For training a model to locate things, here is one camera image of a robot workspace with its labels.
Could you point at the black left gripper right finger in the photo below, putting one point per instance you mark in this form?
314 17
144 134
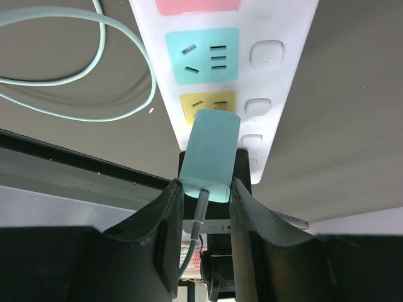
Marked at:
275 261

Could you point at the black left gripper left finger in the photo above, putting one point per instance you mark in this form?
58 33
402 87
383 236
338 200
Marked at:
61 249

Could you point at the teal plug adapter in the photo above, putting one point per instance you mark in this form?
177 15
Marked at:
210 155

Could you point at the white multicolour power strip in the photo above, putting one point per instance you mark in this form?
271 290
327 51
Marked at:
250 48

